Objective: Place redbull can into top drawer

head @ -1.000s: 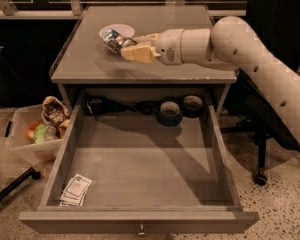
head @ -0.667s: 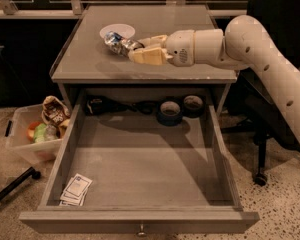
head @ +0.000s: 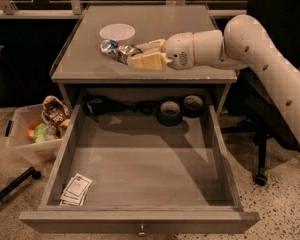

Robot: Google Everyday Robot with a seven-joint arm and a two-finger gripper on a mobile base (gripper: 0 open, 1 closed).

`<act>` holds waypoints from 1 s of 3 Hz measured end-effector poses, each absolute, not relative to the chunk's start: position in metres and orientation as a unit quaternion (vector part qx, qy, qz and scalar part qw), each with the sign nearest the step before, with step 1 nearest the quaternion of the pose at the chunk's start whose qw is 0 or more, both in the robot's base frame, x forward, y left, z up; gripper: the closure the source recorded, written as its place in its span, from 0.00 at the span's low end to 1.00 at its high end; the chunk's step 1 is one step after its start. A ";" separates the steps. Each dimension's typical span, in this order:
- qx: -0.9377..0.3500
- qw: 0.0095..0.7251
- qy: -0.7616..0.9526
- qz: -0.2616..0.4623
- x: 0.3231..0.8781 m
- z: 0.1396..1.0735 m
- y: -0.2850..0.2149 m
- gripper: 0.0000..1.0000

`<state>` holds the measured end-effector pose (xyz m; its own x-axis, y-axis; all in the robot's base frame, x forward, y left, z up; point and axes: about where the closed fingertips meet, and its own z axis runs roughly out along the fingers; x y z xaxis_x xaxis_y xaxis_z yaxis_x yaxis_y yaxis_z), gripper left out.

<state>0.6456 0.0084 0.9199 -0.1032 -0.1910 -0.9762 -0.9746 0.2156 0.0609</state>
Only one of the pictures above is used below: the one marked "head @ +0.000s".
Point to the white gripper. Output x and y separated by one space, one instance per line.
178 50

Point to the redbull can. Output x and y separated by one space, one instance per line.
118 51

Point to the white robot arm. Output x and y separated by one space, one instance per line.
243 43

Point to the grey cabinet with drawer unit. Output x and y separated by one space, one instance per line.
81 61

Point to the open grey top drawer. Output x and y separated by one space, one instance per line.
170 179

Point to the metal drawer knob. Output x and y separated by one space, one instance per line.
141 232

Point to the white bowl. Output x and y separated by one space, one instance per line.
122 33

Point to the blue tape roll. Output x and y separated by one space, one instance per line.
169 113

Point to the black tape roll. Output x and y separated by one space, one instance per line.
193 106

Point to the crumpled snack bag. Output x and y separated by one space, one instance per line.
55 112

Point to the black office chair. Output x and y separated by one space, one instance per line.
281 19

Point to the green and orange items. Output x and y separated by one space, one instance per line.
39 132

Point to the clear plastic bin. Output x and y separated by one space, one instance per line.
19 142

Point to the stack of white cards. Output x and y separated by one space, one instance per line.
75 191

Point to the black chair leg with caster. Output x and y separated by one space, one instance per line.
30 172

